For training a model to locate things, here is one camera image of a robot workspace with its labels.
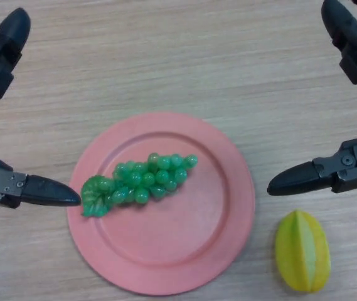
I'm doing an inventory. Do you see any pink round plate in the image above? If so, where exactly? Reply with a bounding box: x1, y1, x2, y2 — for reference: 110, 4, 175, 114
67, 112, 257, 296

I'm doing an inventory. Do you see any yellow green starfruit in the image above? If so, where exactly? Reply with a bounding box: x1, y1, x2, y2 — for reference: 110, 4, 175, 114
274, 209, 332, 293

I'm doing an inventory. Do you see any green grapes bunch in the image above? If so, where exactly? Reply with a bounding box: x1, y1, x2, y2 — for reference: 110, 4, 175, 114
80, 152, 199, 218

